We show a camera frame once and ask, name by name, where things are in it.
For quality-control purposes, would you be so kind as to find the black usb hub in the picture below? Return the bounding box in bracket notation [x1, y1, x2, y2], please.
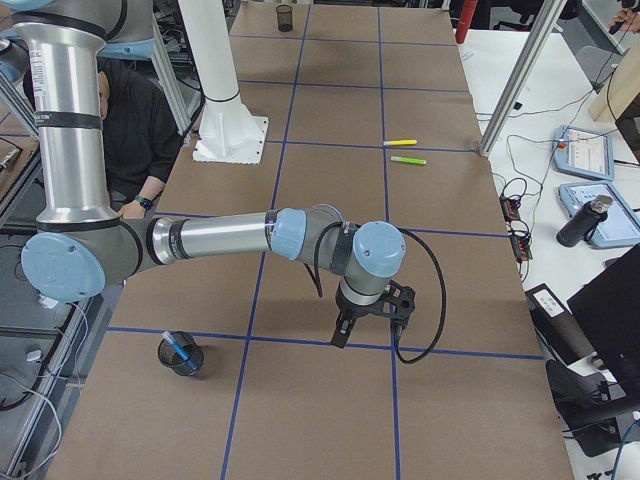
[499, 196, 521, 222]

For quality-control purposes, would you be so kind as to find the blue teach pendant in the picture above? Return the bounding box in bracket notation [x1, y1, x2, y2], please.
[552, 125, 615, 181]
[556, 181, 639, 249]

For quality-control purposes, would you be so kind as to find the person in black jacket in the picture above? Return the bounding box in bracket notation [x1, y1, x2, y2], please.
[98, 59, 182, 219]

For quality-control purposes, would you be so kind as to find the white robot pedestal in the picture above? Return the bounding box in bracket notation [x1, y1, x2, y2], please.
[179, 0, 269, 165]

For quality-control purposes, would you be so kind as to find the aluminium frame post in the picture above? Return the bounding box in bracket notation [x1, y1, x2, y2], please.
[478, 0, 566, 157]

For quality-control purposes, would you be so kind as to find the near blue teach pendant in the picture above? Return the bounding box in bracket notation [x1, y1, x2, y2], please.
[556, 181, 639, 249]

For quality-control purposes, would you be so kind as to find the black water bottle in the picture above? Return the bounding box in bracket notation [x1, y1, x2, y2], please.
[556, 195, 613, 247]

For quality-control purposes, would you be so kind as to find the blue marker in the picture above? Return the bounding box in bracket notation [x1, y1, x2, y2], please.
[162, 330, 196, 371]

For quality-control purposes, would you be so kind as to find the far black mesh cup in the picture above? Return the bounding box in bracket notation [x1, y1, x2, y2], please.
[276, 4, 293, 32]

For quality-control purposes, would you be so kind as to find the brown paper mat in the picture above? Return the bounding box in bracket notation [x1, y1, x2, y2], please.
[48, 2, 572, 479]

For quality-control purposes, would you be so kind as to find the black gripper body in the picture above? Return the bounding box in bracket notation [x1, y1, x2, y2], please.
[335, 289, 389, 333]

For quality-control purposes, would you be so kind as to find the near black mesh cup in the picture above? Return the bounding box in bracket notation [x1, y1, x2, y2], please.
[157, 331, 204, 376]

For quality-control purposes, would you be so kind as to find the yellow marker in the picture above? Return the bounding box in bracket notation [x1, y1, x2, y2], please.
[383, 139, 418, 147]

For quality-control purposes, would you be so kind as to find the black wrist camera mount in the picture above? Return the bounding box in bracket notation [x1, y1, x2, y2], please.
[385, 280, 415, 341]

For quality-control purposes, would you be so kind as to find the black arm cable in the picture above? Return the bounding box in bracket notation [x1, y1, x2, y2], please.
[302, 227, 448, 365]

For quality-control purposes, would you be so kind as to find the green marker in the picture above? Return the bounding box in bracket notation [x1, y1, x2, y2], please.
[390, 156, 427, 166]

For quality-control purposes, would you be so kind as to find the black monitor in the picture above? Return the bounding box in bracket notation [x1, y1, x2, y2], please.
[568, 246, 639, 395]

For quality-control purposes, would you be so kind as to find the red cylinder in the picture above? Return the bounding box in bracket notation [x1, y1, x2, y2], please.
[455, 0, 478, 45]

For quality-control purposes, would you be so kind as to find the far blue teach pendant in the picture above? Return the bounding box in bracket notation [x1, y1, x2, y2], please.
[552, 125, 615, 181]

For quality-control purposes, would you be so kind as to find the black mesh cup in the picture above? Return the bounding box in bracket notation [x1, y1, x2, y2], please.
[157, 331, 204, 376]
[276, 4, 293, 32]

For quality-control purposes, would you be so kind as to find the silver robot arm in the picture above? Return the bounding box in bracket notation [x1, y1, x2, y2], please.
[10, 1, 415, 347]

